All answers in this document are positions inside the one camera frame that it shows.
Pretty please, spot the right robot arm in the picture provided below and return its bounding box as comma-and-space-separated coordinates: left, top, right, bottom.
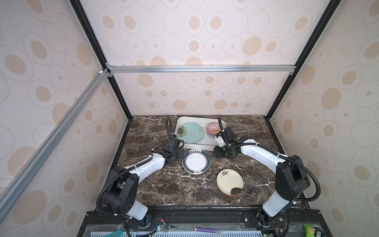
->
214, 127, 321, 218

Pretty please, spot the diagonal aluminium frame bar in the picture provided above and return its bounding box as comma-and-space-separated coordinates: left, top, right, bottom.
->
1, 69, 110, 221

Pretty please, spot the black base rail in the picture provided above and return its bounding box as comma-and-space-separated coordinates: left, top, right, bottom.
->
77, 207, 332, 237

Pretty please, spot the purple pen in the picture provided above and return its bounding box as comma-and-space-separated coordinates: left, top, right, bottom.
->
194, 227, 223, 234

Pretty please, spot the horizontal aluminium frame bar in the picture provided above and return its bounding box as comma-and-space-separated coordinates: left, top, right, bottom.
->
109, 65, 296, 74

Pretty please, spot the red patterned bowl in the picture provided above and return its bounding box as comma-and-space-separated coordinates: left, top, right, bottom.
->
206, 122, 222, 137

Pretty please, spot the cream plate with flower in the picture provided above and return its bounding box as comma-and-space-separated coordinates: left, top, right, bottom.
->
216, 169, 244, 196

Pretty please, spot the light green floral plate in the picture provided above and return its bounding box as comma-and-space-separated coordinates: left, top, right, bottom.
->
177, 122, 204, 144

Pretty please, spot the white plate green red rim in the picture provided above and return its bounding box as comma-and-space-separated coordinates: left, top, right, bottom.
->
182, 149, 211, 175

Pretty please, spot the green snack packet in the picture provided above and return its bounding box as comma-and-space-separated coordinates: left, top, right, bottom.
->
304, 224, 322, 237

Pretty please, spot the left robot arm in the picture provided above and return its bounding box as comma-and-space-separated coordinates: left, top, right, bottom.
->
96, 135, 185, 225

